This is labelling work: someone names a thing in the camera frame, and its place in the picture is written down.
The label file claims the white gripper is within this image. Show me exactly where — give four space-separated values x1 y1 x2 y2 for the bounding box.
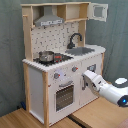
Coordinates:
83 70 107 93

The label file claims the white oven door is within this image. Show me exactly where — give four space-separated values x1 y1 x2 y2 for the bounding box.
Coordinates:
49 75 80 125

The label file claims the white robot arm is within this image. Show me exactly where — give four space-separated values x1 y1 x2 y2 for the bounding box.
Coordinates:
83 70 128 107

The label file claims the wooden toy kitchen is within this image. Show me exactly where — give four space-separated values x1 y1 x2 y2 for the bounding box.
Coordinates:
22 2 105 128

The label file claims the white fridge door with dispenser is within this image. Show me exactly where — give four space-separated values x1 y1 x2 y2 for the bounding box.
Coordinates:
80 55 102 106

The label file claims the right red stove knob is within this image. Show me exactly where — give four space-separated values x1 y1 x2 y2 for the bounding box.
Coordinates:
72 66 78 72

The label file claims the red stove knob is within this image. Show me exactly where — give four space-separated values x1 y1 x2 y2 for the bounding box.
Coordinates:
72 66 78 72
54 73 60 79

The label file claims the grey sink basin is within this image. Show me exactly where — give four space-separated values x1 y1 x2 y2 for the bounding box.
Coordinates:
66 47 94 56

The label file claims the left red stove knob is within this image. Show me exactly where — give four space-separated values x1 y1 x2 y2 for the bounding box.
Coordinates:
54 73 60 79

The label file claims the black faucet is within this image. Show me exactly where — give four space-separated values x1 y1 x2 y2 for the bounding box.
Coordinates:
67 33 83 49

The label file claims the black stovetop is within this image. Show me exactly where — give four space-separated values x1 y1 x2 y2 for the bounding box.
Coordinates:
34 53 71 66

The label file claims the silver cooking pot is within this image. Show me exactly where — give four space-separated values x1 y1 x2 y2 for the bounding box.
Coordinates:
39 51 54 62

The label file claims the white microwave cabinet door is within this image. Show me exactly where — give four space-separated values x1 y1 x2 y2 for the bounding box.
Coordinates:
90 3 108 21

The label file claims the silver range hood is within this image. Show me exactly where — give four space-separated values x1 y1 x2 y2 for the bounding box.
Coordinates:
35 6 64 27

